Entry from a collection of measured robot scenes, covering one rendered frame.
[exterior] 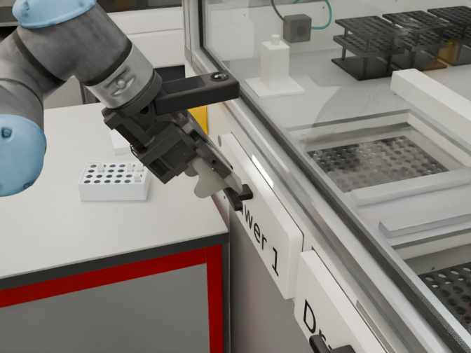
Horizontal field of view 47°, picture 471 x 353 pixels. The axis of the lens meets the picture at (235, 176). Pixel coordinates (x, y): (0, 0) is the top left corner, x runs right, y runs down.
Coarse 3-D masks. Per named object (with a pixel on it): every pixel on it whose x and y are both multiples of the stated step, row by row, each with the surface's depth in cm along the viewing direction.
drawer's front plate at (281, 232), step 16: (224, 144) 89; (240, 160) 82; (240, 176) 83; (256, 176) 78; (256, 192) 77; (272, 192) 75; (256, 208) 78; (272, 208) 71; (272, 224) 72; (288, 224) 68; (256, 240) 81; (272, 240) 73; (288, 240) 67; (272, 256) 74; (288, 256) 68; (272, 272) 76; (288, 272) 69; (288, 288) 71
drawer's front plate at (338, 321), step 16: (304, 256) 63; (304, 272) 64; (320, 272) 61; (304, 288) 65; (320, 288) 60; (336, 288) 59; (304, 304) 65; (320, 304) 61; (336, 304) 57; (320, 320) 61; (336, 320) 57; (352, 320) 55; (336, 336) 58; (352, 336) 54; (368, 336) 53; (368, 352) 51; (384, 352) 51
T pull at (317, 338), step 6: (312, 336) 55; (318, 336) 55; (312, 342) 55; (318, 342) 54; (324, 342) 55; (312, 348) 55; (318, 348) 54; (324, 348) 54; (336, 348) 54; (342, 348) 54; (348, 348) 54
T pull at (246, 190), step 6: (246, 186) 79; (228, 192) 78; (234, 192) 78; (246, 192) 78; (228, 198) 77; (234, 198) 76; (240, 198) 77; (246, 198) 78; (234, 204) 75; (240, 204) 75; (234, 210) 76; (240, 210) 76
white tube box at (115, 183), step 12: (84, 168) 105; (96, 168) 106; (108, 168) 106; (120, 168) 106; (144, 168) 106; (84, 180) 102; (96, 180) 102; (108, 180) 102; (120, 180) 102; (132, 180) 102; (144, 180) 101; (84, 192) 101; (96, 192) 101; (108, 192) 101; (120, 192) 101; (132, 192) 102; (144, 192) 102
